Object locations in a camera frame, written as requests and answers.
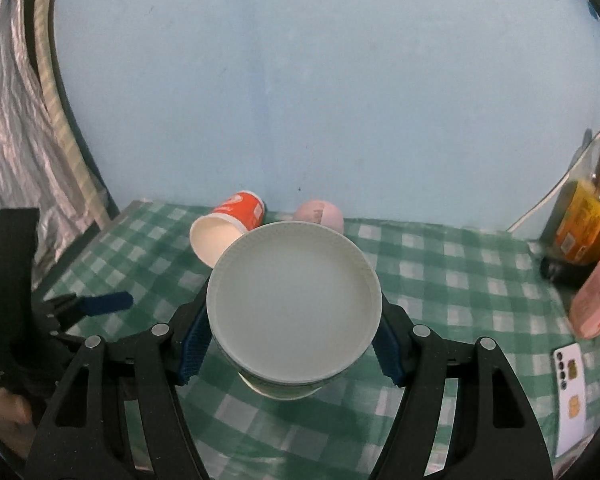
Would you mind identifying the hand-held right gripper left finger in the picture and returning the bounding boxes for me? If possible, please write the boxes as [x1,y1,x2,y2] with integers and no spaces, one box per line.
[25,291,216,480]

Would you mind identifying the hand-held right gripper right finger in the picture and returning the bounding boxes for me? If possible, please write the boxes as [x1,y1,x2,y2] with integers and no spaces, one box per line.
[367,300,556,480]

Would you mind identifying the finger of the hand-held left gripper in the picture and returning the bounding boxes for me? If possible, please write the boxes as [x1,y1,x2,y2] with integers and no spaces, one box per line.
[40,291,134,332]

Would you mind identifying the white paper cup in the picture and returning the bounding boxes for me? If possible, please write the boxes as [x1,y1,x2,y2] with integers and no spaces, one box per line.
[206,221,384,401]

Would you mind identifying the orange paper cup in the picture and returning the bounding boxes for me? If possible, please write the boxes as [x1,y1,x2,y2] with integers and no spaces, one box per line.
[189,190,266,267]

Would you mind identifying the pink paper cup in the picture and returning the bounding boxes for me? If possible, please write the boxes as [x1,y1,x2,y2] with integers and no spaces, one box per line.
[292,200,345,235]

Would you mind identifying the person's left hand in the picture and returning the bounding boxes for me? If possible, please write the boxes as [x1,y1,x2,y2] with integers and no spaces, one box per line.
[0,387,35,461]

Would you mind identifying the green checked tablecloth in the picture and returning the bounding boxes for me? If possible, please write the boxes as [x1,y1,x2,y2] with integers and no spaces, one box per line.
[32,200,600,480]

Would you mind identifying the silver pleated curtain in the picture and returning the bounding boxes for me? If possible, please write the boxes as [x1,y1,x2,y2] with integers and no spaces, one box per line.
[0,0,103,321]

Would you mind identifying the beige striped strip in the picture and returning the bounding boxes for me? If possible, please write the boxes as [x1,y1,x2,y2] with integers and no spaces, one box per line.
[33,0,108,223]

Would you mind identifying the white smartphone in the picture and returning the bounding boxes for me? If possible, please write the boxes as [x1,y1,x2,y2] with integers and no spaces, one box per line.
[551,342,587,458]

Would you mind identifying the amber drink bottle yellow label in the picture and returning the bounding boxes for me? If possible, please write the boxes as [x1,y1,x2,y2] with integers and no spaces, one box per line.
[539,119,600,288]

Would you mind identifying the black curved frame pole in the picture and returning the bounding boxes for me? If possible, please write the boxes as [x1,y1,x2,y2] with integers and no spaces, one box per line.
[24,0,122,221]

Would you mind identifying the white cable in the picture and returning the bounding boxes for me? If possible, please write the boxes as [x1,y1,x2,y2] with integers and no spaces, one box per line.
[505,127,600,234]

